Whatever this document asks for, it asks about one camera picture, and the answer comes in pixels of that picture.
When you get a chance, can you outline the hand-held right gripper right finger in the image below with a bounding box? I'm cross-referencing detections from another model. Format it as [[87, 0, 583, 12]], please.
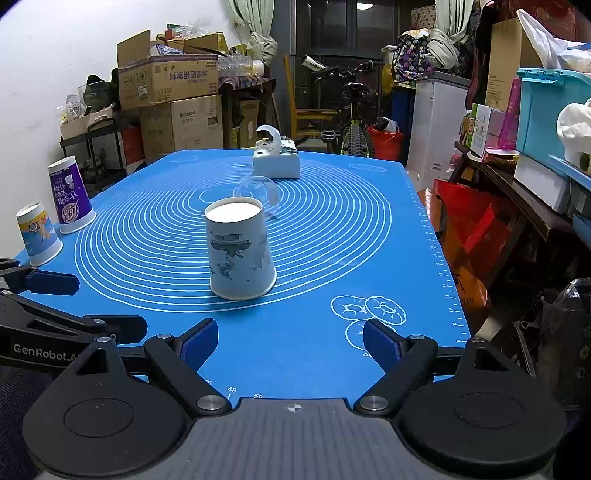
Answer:
[[360, 318, 513, 415]]

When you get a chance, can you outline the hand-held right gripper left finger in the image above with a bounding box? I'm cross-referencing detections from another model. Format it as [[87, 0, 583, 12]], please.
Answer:
[[74, 318, 232, 415]]

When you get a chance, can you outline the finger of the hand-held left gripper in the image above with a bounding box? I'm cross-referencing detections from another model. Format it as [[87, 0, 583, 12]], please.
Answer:
[[0, 258, 80, 296], [0, 291, 149, 345]]

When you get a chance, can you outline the white paper cup grey print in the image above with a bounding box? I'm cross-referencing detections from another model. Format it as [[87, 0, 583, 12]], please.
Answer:
[[204, 196, 277, 301]]

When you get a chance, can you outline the blue yellow paper cup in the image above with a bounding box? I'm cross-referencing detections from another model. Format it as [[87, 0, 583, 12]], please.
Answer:
[[16, 200, 64, 267]]

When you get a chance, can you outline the purple paper cup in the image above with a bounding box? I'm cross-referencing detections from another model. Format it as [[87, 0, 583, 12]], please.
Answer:
[[48, 156, 97, 234]]

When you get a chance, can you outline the clear plastic cup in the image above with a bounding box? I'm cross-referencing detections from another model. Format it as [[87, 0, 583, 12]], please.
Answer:
[[235, 175, 280, 219]]

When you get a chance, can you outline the person's denim leg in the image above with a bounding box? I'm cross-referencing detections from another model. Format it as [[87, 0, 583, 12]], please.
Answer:
[[0, 367, 58, 480]]

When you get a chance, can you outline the blue silicone baking mat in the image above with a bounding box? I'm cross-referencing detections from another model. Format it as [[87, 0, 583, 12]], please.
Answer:
[[13, 148, 472, 409]]

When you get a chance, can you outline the red shopping bag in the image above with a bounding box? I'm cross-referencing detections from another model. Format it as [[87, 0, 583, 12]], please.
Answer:
[[422, 179, 517, 326]]

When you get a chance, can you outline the black metal rack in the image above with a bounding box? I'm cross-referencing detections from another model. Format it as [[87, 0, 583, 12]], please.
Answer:
[[60, 117, 129, 186]]

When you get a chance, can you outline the black plastic bag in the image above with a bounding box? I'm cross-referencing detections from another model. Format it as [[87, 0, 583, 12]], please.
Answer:
[[537, 277, 591, 409]]

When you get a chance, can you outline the white tissue box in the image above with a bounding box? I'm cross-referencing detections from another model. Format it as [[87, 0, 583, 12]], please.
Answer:
[[252, 124, 301, 180]]

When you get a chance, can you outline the red bucket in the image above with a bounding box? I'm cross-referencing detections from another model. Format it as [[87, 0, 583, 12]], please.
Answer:
[[367, 126, 404, 162]]

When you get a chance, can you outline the large cardboard box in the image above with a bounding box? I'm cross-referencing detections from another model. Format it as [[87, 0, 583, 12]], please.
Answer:
[[139, 94, 225, 163]]

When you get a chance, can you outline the black bicycle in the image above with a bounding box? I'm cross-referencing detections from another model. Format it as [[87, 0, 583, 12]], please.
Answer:
[[300, 54, 394, 158]]

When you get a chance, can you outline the white chest freezer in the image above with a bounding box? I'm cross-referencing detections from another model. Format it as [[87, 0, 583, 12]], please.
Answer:
[[406, 71, 472, 191]]

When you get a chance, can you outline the open cardboard box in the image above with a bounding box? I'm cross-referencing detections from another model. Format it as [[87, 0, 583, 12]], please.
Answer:
[[116, 30, 221, 112]]

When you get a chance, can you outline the dark wooden side table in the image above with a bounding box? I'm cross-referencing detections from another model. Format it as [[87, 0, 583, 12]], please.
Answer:
[[218, 76, 278, 149]]

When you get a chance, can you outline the yellow wooden chair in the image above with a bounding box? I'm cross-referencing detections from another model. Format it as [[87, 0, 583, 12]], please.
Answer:
[[283, 54, 341, 142]]

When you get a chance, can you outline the white green carton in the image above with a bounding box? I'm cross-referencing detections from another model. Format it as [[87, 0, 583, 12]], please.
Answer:
[[467, 103, 507, 158]]

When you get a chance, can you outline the pink box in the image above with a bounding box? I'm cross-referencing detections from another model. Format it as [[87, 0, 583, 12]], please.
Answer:
[[498, 76, 523, 151]]

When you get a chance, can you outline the turquoise storage bin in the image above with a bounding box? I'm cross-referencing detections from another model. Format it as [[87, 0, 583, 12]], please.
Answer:
[[515, 68, 591, 163]]

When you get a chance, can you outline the pile of clear plastic bottles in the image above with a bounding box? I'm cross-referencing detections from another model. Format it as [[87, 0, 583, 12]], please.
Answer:
[[216, 52, 267, 79]]

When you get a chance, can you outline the white cloth bundle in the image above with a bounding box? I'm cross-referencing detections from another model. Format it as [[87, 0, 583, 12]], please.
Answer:
[[556, 99, 591, 175]]

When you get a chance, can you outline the floral purple bag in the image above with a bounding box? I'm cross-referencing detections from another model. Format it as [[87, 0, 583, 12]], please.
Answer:
[[392, 30, 438, 88]]

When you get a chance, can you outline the tall cardboard box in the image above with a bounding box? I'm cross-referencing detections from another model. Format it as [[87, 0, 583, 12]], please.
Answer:
[[484, 17, 544, 112]]

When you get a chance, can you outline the pale green curtain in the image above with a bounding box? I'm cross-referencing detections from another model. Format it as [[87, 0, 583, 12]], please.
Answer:
[[434, 0, 482, 44], [228, 0, 279, 71]]

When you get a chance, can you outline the white plastic bag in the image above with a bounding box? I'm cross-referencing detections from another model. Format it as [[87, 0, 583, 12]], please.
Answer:
[[516, 8, 591, 73]]

